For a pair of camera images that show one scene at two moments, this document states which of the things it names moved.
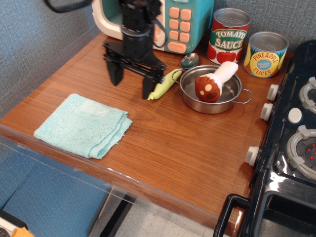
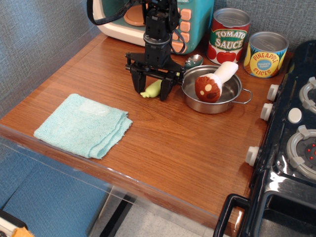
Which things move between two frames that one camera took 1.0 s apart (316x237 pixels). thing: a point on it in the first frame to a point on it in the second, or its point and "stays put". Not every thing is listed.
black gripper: (136, 53) to (156, 61)
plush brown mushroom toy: (208, 87) stays put
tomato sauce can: (230, 28) stays put
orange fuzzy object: (21, 232) stays put
